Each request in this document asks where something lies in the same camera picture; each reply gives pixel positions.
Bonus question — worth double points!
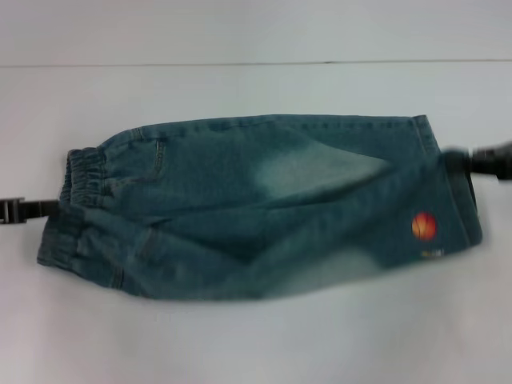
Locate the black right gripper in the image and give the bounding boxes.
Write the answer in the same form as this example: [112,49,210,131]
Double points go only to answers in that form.
[442,139,512,179]

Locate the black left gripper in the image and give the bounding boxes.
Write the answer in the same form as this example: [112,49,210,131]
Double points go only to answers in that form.
[0,196,62,226]

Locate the blue denim shorts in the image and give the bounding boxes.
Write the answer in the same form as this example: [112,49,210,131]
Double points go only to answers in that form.
[35,114,485,302]

